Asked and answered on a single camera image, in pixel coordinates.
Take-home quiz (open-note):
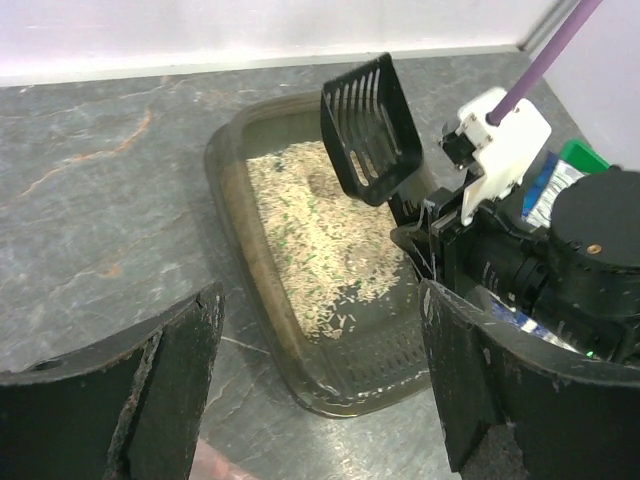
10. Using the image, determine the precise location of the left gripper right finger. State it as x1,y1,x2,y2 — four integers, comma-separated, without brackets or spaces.
420,280,639,479

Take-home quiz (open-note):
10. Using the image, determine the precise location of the green vegetable tray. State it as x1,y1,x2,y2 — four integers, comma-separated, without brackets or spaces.
559,139,610,174

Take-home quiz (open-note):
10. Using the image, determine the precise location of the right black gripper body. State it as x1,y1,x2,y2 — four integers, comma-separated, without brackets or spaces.
389,188,500,295

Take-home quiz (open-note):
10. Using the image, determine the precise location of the grey bin with pink bag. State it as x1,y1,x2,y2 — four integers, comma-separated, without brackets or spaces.
189,439,255,480

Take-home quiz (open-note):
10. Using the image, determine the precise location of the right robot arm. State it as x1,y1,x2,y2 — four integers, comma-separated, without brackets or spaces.
391,166,639,365

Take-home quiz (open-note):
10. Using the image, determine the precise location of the blue Doritos chip bag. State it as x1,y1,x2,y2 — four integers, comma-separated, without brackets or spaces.
491,153,585,352

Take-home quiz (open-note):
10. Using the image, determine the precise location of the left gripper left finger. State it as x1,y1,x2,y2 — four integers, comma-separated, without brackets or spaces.
1,282,224,479

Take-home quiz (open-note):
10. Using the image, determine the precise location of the grey litter box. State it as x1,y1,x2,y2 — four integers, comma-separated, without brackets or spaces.
204,92,430,418

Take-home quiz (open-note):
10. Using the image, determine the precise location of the black litter scoop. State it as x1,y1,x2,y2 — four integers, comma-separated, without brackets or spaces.
320,52,423,225

